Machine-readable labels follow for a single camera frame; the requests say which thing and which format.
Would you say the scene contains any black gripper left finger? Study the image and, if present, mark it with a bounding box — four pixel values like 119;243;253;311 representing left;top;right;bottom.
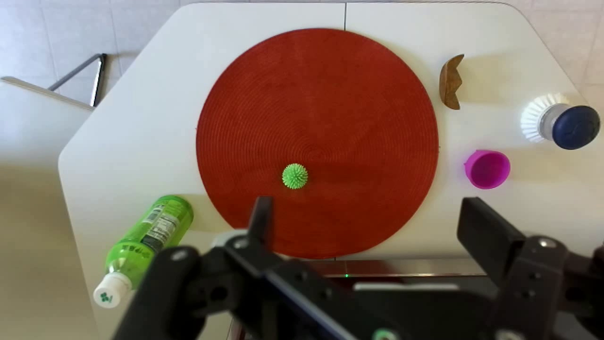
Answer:
248;197;274;250

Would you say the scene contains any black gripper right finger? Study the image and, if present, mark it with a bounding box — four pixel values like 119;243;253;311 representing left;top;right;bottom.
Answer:
457;197;525;286

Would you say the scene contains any green fuzzy ball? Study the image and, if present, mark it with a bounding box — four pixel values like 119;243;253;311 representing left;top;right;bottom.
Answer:
282;163;308;190

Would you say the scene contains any purple plastic cup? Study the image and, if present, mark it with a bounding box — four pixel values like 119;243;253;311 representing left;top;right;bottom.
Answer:
465;150;512;190

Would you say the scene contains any green plastic bottle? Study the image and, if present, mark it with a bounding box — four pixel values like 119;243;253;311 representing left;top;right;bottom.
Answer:
93;195;195;309

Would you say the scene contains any round red placemat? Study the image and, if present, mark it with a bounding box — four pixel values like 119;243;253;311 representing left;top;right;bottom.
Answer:
197;29;438;258

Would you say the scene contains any brown wooden piece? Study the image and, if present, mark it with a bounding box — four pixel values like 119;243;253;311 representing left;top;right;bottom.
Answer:
438;56;465;110

